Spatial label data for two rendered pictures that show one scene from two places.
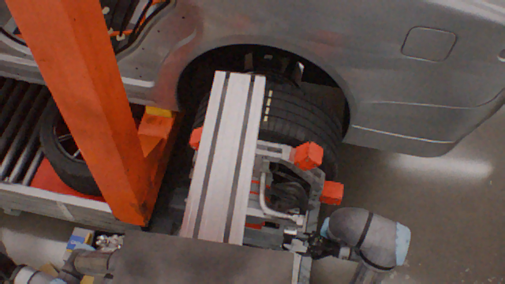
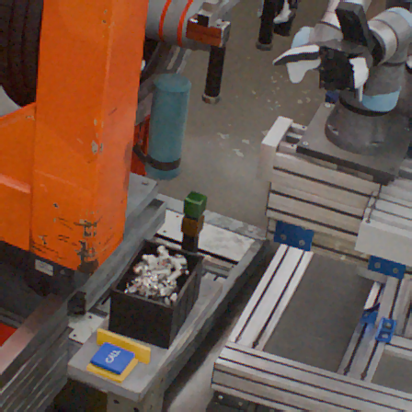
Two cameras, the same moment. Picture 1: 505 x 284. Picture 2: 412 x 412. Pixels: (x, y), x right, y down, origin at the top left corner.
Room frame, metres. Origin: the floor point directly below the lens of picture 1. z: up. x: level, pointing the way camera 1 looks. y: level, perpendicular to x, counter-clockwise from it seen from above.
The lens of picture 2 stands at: (0.23, 2.51, 2.07)
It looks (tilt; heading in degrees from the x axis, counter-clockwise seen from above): 34 degrees down; 282
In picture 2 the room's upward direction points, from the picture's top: 8 degrees clockwise
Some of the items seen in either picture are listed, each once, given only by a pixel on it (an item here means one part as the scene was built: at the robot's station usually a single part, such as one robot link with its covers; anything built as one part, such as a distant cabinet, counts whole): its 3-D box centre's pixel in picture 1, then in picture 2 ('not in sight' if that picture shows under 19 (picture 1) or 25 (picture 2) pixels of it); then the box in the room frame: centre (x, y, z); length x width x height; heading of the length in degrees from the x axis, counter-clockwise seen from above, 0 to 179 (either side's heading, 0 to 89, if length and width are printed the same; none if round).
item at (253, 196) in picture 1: (254, 195); (182, 18); (0.89, -0.02, 0.85); 0.21 x 0.14 x 0.14; 173
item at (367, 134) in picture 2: not in sight; (361, 116); (0.39, 0.29, 0.87); 0.15 x 0.15 x 0.10
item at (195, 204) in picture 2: not in sight; (195, 204); (0.70, 0.44, 0.64); 0.04 x 0.04 x 0.04; 83
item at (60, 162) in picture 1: (105, 134); not in sight; (1.41, 0.83, 0.39); 0.66 x 0.66 x 0.24
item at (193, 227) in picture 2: not in sight; (192, 223); (0.70, 0.44, 0.59); 0.04 x 0.04 x 0.04; 83
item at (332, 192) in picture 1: (331, 192); not in sight; (0.93, -0.34, 0.85); 0.09 x 0.08 x 0.07; 83
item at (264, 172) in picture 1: (278, 191); not in sight; (0.83, -0.11, 1.03); 0.19 x 0.18 x 0.11; 173
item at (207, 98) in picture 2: not in sight; (214, 70); (0.75, 0.17, 0.83); 0.04 x 0.04 x 0.16
